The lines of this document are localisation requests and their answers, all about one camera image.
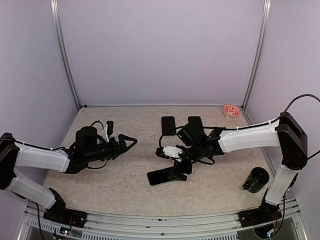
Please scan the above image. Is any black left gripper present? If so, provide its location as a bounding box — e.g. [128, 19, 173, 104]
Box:
[84, 133, 137, 163]

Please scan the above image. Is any white-edged black smartphone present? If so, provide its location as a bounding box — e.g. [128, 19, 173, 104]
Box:
[147, 167, 178, 187]

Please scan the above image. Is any black phone case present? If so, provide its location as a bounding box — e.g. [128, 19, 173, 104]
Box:
[161, 116, 176, 136]
[188, 116, 203, 130]

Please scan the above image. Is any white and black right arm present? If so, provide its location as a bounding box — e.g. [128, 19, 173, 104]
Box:
[163, 112, 308, 222]

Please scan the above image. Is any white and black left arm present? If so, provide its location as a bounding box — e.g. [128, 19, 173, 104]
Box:
[0, 126, 138, 223]

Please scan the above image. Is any black cup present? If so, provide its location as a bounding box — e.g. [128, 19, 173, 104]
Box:
[242, 167, 270, 194]

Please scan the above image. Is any red and white patterned bowl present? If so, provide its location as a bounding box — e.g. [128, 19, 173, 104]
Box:
[222, 104, 241, 119]

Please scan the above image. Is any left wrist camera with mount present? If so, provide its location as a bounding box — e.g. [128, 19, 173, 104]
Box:
[101, 120, 115, 143]

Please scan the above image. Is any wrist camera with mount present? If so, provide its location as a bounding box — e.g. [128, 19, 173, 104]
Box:
[155, 146, 183, 162]
[101, 120, 115, 143]

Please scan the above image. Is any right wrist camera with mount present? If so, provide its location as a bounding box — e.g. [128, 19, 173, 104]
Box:
[155, 146, 183, 162]

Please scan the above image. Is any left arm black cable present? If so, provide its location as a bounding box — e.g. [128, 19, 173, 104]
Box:
[89, 120, 106, 131]

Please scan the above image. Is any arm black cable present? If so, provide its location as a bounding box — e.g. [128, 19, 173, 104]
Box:
[277, 93, 320, 123]
[89, 120, 106, 131]

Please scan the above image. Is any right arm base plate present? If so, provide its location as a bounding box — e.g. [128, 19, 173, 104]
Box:
[238, 199, 283, 228]

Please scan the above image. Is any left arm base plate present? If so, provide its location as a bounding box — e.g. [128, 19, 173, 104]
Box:
[43, 188, 88, 229]

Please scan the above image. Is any front aluminium rail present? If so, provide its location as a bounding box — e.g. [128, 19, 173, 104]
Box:
[17, 197, 308, 240]

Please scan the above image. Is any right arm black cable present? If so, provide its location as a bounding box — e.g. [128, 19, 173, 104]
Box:
[277, 93, 320, 123]

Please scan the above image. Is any left aluminium frame post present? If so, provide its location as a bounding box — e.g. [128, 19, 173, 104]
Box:
[50, 0, 82, 111]

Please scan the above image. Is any aluminium frame post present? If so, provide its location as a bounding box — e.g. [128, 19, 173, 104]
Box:
[241, 0, 272, 112]
[50, 0, 82, 111]

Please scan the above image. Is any right aluminium frame post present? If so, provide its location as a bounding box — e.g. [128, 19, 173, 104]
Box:
[241, 0, 272, 112]

